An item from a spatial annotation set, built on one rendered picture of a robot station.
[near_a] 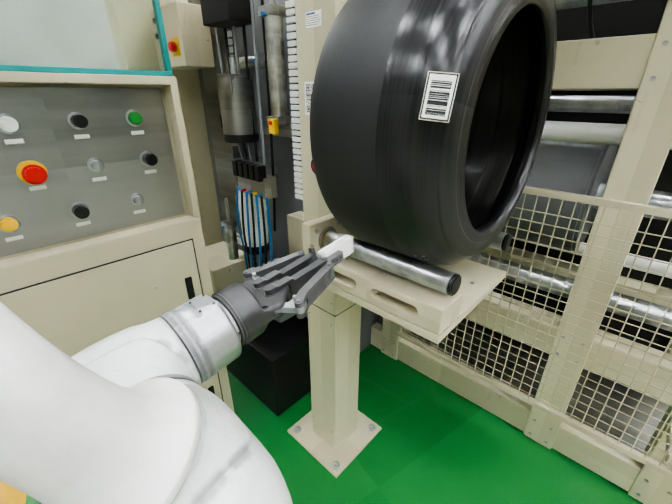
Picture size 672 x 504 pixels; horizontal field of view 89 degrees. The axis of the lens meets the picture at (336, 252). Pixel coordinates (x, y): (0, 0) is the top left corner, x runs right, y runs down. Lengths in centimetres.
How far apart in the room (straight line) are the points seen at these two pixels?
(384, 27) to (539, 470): 149
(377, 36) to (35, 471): 57
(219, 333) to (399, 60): 42
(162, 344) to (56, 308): 68
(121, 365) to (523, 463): 146
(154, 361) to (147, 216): 75
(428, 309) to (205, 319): 43
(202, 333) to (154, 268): 69
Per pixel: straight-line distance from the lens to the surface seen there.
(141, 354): 38
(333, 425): 139
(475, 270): 99
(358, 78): 58
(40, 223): 104
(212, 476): 26
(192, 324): 40
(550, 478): 163
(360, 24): 63
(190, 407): 26
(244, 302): 43
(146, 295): 110
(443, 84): 51
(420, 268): 70
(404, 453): 152
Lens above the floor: 123
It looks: 25 degrees down
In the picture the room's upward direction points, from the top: straight up
